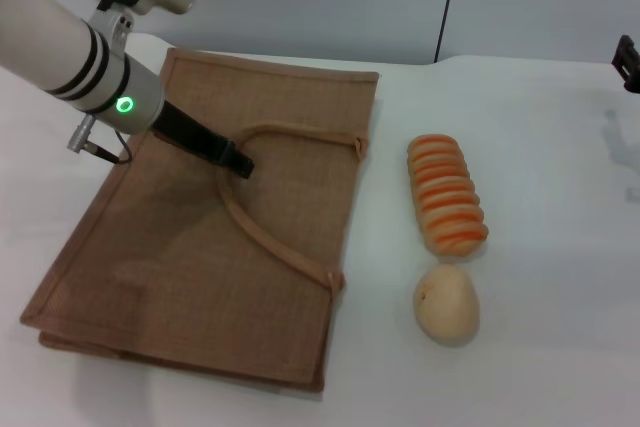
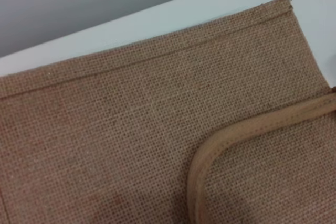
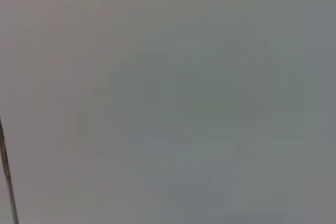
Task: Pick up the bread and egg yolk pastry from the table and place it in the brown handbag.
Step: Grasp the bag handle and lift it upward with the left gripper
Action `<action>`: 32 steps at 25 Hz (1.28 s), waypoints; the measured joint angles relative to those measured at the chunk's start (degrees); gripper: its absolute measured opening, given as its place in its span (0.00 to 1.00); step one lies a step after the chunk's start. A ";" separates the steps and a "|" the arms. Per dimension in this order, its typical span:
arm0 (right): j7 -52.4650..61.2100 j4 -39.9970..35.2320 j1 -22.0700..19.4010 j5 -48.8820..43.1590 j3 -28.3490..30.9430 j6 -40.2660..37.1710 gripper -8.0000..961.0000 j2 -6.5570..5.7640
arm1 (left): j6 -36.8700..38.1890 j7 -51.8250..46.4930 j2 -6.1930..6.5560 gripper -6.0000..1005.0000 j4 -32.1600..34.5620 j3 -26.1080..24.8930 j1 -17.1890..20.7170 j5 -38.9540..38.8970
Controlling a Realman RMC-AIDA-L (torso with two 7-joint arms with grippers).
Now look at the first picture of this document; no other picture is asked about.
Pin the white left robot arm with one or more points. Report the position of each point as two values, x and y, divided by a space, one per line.
45 42

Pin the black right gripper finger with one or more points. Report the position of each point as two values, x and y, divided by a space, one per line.
629 59

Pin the orange striped bread roll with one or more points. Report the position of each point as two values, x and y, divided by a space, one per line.
445 197

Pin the brown jute tote bag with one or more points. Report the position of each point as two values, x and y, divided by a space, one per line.
210 267

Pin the round beige egg yolk pastry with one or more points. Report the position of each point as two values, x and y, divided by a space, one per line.
447 307

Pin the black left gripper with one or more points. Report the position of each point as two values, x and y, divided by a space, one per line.
192 139

